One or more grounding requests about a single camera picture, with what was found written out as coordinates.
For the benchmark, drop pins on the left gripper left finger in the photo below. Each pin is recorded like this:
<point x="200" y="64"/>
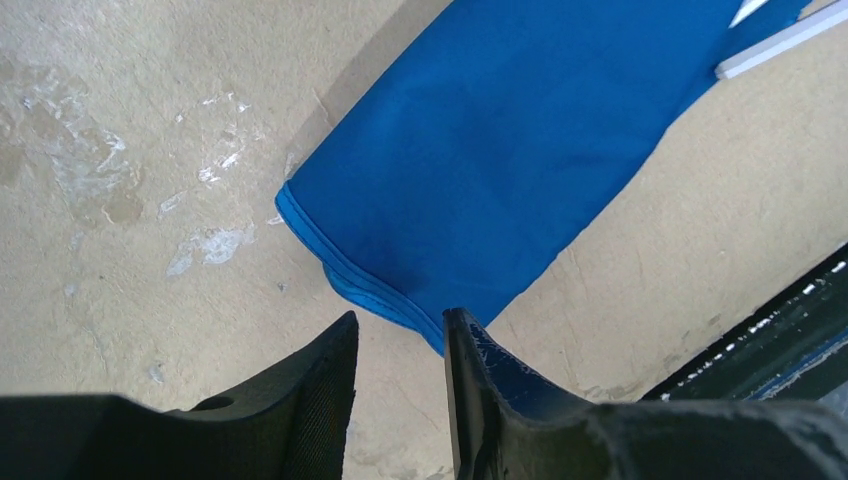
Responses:
<point x="288" y="421"/>

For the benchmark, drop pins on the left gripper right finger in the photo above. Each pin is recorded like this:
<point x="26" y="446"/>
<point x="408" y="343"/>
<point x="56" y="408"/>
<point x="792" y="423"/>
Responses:
<point x="509" y="422"/>

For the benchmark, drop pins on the blue cloth napkin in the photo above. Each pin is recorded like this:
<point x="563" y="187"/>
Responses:
<point x="495" y="139"/>

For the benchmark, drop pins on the white plastic utensil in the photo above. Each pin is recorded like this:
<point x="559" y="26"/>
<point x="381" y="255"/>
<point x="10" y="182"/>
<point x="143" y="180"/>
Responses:
<point x="747" y="8"/>
<point x="801" y="31"/>

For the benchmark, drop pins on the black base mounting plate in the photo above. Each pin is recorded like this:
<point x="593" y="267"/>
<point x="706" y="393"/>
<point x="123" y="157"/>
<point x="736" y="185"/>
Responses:
<point x="793" y="347"/>

